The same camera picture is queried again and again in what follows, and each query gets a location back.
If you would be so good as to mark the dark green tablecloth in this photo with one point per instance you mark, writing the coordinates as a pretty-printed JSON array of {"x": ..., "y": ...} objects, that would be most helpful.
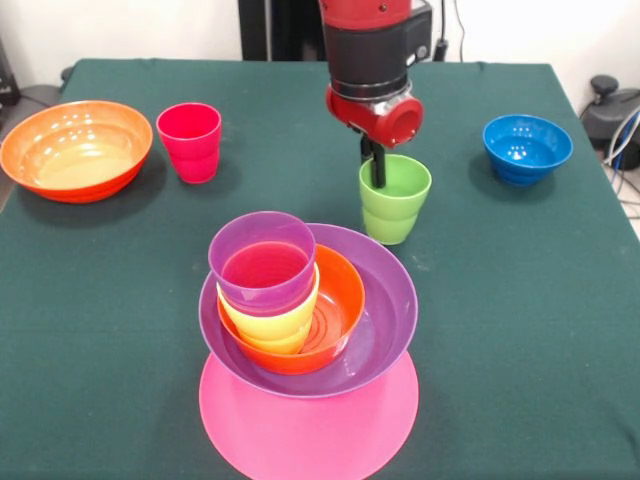
[{"x": 500, "y": 350}]

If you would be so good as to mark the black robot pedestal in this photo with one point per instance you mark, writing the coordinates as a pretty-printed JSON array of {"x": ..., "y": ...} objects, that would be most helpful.
[{"x": 280, "y": 30}]

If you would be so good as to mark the blue bowl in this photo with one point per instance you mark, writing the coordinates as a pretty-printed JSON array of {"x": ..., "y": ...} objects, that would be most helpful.
[{"x": 527, "y": 150}]

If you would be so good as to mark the small orange bowl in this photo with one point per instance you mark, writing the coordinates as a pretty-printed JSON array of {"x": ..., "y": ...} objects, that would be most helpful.
[{"x": 345, "y": 300}]

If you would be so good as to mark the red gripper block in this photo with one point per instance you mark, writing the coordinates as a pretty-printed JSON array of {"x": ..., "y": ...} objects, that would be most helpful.
[{"x": 395, "y": 122}]

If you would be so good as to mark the pink bowl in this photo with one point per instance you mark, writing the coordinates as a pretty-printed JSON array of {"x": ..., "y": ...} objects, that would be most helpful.
[{"x": 300, "y": 435}]

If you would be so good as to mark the purple cup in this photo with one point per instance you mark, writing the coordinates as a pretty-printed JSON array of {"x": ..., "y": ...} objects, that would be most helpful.
[{"x": 260, "y": 290}]

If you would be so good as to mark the red cup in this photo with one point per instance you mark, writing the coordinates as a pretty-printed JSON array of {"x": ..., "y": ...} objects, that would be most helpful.
[{"x": 190, "y": 150}]

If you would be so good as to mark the green cup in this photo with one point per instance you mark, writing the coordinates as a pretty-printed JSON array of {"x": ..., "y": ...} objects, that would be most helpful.
[{"x": 400, "y": 210}]

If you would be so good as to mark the yellow cup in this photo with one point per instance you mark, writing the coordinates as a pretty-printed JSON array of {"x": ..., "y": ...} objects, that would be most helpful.
[{"x": 280, "y": 325}]

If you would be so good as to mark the large orange bowl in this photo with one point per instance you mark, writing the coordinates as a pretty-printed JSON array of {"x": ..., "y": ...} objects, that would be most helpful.
[{"x": 65, "y": 145}]

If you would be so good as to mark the purple bowl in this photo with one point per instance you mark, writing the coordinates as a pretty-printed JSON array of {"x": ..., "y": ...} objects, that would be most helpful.
[{"x": 385, "y": 310}]

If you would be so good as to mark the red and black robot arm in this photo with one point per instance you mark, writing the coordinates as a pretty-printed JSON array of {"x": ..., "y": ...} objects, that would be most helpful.
[{"x": 370, "y": 50}]

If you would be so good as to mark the black pedestal foot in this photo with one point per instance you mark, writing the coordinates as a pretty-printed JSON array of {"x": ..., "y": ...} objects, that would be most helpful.
[
  {"x": 607, "y": 120},
  {"x": 42, "y": 92}
]

